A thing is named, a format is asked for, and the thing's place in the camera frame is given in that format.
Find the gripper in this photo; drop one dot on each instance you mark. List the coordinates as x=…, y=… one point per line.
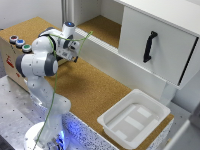
x=64, y=50

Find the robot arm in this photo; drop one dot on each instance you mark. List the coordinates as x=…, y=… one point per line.
x=38, y=65

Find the wooden drawer box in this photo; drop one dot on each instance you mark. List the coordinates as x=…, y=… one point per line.
x=31, y=28

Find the white cabinet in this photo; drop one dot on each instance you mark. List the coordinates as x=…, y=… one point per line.
x=100, y=55

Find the green button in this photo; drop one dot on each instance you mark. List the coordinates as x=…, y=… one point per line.
x=26, y=48

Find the blue button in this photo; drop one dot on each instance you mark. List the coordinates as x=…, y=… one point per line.
x=20, y=42

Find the red button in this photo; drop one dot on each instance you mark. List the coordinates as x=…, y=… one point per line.
x=13, y=38

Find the white plastic box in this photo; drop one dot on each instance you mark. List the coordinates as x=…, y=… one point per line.
x=133, y=123

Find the white sliding door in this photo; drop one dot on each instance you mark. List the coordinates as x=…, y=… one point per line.
x=166, y=50

